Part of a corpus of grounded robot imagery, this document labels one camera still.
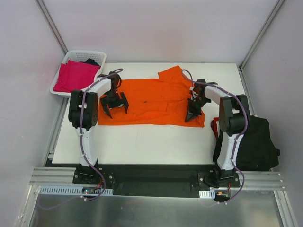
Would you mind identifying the pink t shirt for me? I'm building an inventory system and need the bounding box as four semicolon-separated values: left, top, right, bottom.
53;60;101;93

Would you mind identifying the left white cable duct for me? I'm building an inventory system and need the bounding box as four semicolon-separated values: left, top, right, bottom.
40;186;113;196

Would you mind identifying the white plastic basket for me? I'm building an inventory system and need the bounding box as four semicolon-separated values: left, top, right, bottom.
50;50;107;97

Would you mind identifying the white cable duct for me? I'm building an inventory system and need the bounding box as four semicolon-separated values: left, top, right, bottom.
40;186;113;196
199;190;215;199

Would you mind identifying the red t shirt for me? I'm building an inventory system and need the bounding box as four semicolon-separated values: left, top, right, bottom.
211;117;220;139

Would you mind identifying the right white cable duct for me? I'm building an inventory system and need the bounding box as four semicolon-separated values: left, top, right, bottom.
199;190;215;199

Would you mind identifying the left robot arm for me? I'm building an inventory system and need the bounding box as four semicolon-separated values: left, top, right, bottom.
68;69;129;186

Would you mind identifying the black t shirt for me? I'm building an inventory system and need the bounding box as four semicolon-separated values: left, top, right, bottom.
212;115;280;171

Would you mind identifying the dark navy t shirt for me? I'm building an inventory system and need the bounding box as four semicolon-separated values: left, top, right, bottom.
85;58;100;68

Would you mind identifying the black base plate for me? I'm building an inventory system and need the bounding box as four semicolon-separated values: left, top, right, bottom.
72;164;240;198

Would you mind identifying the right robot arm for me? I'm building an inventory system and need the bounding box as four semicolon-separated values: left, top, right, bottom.
185;79;249;188

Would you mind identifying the orange t shirt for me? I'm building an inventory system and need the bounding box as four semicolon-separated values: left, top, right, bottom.
98;66;205;127

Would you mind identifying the right aluminium frame post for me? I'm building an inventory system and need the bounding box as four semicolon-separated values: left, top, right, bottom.
238;0;286;71

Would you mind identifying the aluminium frame post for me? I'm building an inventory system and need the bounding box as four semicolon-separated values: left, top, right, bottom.
35;0;69;54
238;0;286;71

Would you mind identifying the left aluminium frame post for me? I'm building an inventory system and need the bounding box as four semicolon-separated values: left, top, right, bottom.
35;0;69;54

